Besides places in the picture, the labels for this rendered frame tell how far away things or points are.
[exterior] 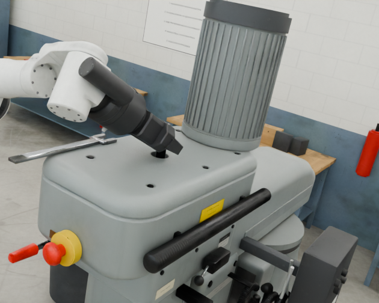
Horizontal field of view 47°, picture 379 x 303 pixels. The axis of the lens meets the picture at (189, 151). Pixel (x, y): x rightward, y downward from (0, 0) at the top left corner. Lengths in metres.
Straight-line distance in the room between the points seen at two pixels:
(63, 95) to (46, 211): 0.23
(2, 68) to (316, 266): 0.75
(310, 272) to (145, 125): 0.51
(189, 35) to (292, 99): 1.61
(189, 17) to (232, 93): 4.94
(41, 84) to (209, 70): 0.38
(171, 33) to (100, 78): 5.37
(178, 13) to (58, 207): 5.30
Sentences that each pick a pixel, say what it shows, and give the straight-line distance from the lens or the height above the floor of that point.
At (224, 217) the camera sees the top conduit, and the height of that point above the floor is 1.80.
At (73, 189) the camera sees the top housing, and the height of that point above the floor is 1.87.
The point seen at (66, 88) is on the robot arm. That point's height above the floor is 2.03.
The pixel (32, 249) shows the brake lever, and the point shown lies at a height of 1.71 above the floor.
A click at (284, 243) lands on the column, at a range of 1.41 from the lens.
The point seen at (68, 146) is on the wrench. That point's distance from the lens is 0.86.
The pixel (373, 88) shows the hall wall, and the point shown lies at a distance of 5.00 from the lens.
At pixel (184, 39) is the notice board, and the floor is 1.70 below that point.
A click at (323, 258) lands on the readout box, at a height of 1.72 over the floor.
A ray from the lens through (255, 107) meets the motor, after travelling 1.02.
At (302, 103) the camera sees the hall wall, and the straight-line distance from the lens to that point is 5.21.
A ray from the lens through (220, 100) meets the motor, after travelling 1.00.
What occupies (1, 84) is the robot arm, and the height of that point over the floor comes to 2.00.
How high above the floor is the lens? 2.20
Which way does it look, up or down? 19 degrees down
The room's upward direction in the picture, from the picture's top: 12 degrees clockwise
